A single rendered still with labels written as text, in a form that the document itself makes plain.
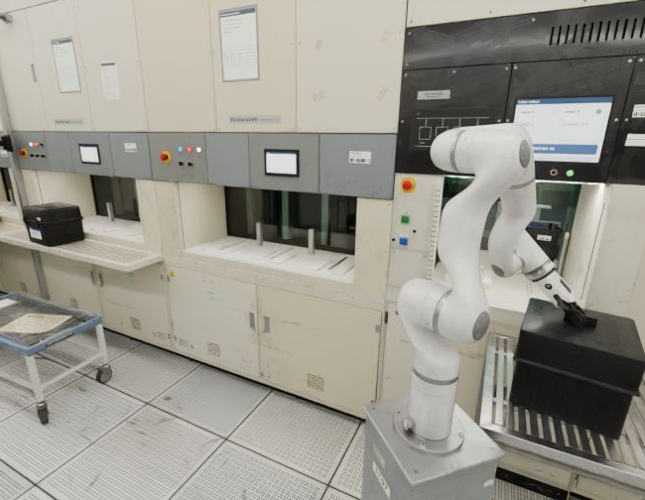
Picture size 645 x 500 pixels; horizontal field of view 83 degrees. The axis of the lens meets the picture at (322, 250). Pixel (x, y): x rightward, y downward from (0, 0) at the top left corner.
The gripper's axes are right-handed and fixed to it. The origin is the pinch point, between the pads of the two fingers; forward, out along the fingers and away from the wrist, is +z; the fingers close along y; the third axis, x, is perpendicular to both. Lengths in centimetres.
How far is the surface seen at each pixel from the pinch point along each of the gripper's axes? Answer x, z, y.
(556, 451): 19.5, 20.2, -27.2
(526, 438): 24.2, 14.9, -27.4
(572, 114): -33, -50, 34
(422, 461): 39, 0, -51
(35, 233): 229, -207, -34
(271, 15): 22, -167, 17
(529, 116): -24, -59, 32
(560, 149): -24, -43, 33
